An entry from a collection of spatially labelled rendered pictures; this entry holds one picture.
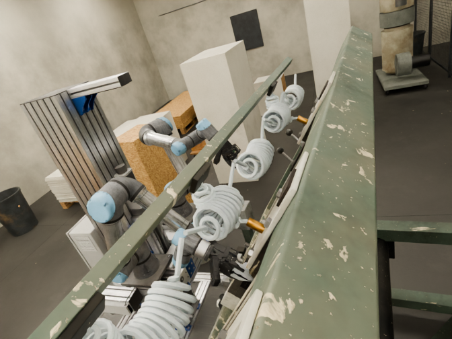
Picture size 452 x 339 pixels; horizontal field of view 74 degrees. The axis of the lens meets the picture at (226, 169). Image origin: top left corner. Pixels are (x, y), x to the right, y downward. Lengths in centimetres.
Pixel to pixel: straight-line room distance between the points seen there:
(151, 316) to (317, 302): 19
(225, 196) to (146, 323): 22
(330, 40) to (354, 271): 475
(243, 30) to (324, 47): 493
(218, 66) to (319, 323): 354
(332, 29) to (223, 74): 194
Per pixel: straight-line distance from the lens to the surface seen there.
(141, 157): 334
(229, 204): 48
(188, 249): 126
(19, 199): 565
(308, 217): 34
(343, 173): 44
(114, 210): 130
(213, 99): 385
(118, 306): 186
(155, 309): 38
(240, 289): 145
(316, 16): 496
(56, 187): 562
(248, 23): 958
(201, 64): 378
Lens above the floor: 214
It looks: 27 degrees down
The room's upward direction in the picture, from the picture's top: 18 degrees counter-clockwise
